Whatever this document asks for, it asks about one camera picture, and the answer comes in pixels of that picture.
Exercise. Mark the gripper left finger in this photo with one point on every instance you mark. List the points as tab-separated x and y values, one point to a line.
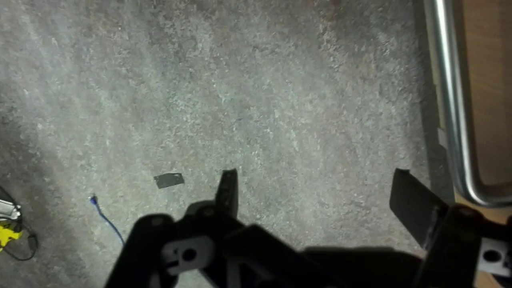
224	236

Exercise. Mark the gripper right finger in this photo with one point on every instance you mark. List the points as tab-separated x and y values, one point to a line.
436	224

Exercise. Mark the yellow and silver tool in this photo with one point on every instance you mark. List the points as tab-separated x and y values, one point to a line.
7	224

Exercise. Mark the dark tape piece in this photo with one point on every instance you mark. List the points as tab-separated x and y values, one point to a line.
168	180

